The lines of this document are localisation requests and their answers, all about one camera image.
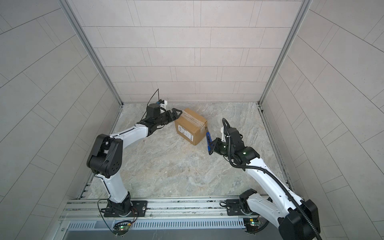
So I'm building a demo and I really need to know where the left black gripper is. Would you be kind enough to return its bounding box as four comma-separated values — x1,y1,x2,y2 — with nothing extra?
153,109,183,128

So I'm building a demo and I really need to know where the blue utility knife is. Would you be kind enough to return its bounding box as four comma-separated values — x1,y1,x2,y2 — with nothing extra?
205,127,214,155

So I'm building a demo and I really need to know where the brown taped cardboard box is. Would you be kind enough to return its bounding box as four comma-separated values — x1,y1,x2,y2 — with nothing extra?
175,108,208,146

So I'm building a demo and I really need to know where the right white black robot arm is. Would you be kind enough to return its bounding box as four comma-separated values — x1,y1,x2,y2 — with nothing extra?
206,128,321,240

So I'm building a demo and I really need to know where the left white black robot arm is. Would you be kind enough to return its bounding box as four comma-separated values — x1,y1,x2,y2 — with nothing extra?
87,100,183,212

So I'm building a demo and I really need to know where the right green circuit board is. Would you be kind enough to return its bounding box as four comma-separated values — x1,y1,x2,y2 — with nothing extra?
243,218,263,234

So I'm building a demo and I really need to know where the green circuit board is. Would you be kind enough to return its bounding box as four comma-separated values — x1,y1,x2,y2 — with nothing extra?
243,218,263,234
113,221,133,236

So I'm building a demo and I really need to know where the left green circuit board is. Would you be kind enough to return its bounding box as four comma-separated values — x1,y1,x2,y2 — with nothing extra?
113,221,133,236

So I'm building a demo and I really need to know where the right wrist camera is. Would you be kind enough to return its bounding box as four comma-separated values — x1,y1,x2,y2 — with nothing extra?
221,127,228,142

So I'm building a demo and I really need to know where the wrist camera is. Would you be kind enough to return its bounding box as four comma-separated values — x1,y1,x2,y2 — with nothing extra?
221,127,228,142
158,100,168,109

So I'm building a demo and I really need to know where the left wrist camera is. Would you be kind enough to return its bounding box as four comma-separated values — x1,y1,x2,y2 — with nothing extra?
158,100,168,109

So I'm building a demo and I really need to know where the black corrugated cable conduit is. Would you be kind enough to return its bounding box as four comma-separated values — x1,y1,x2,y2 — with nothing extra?
221,117,323,240

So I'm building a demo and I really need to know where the left camera black cable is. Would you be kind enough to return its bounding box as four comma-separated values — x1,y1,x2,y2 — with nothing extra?
140,88,161,121

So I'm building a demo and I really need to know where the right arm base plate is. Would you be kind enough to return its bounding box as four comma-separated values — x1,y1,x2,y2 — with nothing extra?
220,199,258,216

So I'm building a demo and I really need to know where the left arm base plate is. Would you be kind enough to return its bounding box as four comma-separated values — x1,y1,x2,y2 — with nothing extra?
101,200,148,218

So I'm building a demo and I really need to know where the left aluminium corner post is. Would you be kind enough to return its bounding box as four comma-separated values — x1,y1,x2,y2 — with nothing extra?
58,0,124,106

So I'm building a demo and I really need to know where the aluminium corner post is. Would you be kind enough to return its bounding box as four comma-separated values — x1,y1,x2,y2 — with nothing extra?
258,0,313,105
58,0,124,106

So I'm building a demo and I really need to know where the aluminium front rail frame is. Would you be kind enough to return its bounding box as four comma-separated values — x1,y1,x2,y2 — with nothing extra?
51,196,274,240

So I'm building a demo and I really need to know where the right aluminium corner post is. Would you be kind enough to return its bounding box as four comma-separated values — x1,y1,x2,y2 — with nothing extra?
258,0,313,105

